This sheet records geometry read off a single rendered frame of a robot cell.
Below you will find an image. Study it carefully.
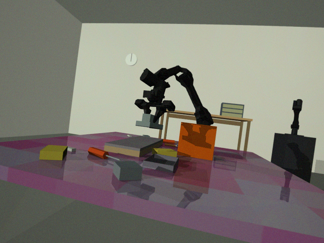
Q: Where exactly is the yellow rectangular block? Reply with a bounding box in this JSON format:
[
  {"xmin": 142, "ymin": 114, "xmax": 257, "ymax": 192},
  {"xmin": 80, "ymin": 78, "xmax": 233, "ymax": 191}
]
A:
[
  {"xmin": 152, "ymin": 148, "xmax": 177, "ymax": 157},
  {"xmin": 39, "ymin": 145, "xmax": 68, "ymax": 160}
]

